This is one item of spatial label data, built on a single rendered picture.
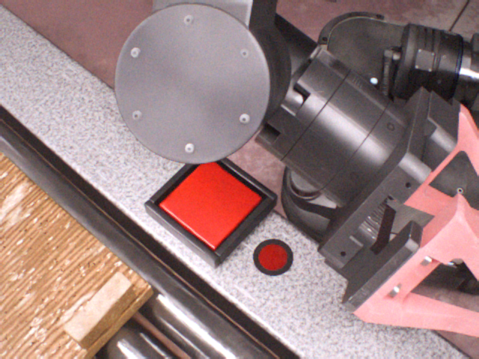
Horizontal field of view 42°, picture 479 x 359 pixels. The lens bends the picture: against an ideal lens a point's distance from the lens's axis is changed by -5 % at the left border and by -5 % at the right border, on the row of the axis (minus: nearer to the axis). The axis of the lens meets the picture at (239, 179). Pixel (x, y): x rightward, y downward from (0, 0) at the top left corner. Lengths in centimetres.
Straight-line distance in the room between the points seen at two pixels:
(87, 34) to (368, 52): 83
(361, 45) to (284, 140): 128
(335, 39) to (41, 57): 102
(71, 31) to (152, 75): 174
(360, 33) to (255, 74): 137
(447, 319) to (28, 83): 47
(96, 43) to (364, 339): 153
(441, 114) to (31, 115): 39
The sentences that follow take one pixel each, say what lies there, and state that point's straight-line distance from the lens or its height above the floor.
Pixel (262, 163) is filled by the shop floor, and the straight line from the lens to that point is 163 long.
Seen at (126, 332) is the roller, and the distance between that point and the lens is 50.
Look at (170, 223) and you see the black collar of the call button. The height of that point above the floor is 93.
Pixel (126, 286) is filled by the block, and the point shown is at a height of 96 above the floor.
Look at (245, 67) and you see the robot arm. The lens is 22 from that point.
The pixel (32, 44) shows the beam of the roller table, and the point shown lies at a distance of 67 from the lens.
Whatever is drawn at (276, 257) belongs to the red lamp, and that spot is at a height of 92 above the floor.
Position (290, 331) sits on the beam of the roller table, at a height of 92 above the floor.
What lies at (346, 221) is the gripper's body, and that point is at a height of 114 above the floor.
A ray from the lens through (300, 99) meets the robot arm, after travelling 30.
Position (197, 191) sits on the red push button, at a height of 93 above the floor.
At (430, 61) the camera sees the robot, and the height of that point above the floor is 40.
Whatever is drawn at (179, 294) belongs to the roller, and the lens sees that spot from 50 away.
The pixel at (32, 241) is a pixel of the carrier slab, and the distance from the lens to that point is 52.
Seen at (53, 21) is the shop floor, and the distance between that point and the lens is 201.
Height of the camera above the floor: 139
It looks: 60 degrees down
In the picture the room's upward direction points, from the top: straight up
